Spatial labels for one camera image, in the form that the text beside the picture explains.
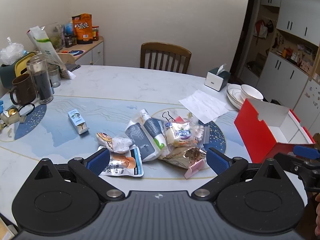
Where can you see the white paper sheet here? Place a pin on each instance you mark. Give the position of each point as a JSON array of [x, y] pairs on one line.
[[202, 105]]

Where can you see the white blue marble desktop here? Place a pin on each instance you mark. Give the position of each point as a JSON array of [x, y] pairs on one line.
[[125, 85]]

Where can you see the crumpled clear plastic bag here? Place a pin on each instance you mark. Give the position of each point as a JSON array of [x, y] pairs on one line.
[[11, 52]]

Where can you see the white fridge with magnets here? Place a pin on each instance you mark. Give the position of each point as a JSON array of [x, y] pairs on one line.
[[310, 100]]

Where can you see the pink binder clip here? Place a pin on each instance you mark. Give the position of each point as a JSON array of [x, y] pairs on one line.
[[178, 119]]

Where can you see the small blue globe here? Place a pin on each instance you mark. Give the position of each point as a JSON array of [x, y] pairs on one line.
[[68, 28]]

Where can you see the grey cloth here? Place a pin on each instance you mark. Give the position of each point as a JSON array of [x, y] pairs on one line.
[[73, 67]]

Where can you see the green white tissue box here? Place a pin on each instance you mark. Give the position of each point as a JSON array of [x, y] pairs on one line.
[[215, 81]]

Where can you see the clear bag of cotton swabs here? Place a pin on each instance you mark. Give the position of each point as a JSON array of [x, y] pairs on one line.
[[201, 132]]

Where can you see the light wooden chair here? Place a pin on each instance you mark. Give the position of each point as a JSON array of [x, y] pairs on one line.
[[317, 138], [65, 58]]

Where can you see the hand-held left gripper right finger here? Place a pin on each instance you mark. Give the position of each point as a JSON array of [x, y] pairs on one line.
[[217, 161]]

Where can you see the brown snack packet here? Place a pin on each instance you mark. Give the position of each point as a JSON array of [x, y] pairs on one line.
[[180, 156]]

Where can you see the white side cabinet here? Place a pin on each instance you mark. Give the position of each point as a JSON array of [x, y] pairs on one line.
[[95, 55]]

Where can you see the white wall cupboard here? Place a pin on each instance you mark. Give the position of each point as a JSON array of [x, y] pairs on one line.
[[295, 22]]

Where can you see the green yellow plastic container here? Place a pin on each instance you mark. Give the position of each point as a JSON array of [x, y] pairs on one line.
[[7, 75]]

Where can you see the red cardboard box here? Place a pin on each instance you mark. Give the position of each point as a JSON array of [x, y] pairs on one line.
[[252, 135]]

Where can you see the white tissue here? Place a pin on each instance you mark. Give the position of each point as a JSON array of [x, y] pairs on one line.
[[71, 75]]

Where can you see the white bowl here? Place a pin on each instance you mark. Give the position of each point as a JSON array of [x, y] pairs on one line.
[[251, 92]]

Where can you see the red lid jar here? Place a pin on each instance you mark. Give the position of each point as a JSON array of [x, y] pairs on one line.
[[95, 33]]

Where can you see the green white plastic bag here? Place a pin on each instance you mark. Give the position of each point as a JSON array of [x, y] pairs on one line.
[[47, 47]]

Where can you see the white orange snack packet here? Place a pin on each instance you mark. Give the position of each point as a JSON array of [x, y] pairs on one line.
[[125, 162]]

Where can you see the dark jar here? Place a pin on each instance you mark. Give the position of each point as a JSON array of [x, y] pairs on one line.
[[70, 41]]

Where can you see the blue round mouse pad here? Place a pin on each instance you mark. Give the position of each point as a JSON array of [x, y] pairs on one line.
[[75, 52]]

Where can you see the pink comb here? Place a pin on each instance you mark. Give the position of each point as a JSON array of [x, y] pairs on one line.
[[192, 170]]

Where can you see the light wooden chair back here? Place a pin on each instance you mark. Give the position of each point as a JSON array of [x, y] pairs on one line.
[[65, 58]]

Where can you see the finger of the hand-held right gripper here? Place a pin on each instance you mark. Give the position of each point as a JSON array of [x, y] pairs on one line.
[[305, 151], [287, 161]]

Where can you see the glass cup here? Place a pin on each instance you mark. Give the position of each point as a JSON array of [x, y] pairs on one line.
[[55, 78]]

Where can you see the dark wooden chair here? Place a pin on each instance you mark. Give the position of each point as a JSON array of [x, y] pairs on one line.
[[165, 47]]

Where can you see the grey white pouch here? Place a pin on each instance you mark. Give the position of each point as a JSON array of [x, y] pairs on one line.
[[135, 130], [152, 130]]

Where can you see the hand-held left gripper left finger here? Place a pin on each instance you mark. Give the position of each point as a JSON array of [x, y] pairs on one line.
[[98, 160]]

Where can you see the brown mug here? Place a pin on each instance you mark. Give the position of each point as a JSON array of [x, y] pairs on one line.
[[23, 90]]

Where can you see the small blue carton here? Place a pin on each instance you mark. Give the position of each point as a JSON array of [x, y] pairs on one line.
[[76, 118]]

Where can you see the clear bread packet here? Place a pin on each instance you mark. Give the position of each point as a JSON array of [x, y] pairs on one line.
[[180, 133]]

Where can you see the orange snack bag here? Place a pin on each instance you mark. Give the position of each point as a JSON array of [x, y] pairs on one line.
[[82, 30]]

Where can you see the red hanging bag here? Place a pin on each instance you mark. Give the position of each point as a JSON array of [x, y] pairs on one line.
[[261, 30]]

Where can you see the cartoon face plush toy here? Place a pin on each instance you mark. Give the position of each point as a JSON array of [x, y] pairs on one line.
[[105, 140]]

